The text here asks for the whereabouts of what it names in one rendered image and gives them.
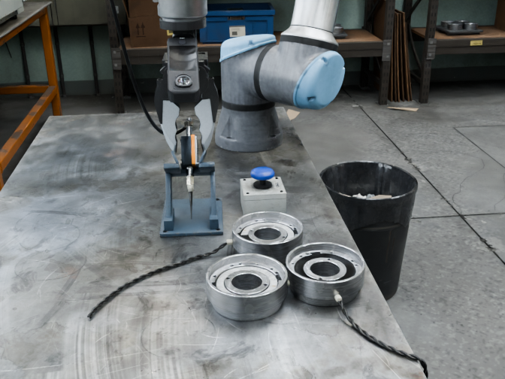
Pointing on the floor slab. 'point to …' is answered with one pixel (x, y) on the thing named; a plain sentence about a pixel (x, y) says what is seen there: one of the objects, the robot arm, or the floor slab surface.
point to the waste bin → (375, 213)
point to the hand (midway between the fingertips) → (188, 146)
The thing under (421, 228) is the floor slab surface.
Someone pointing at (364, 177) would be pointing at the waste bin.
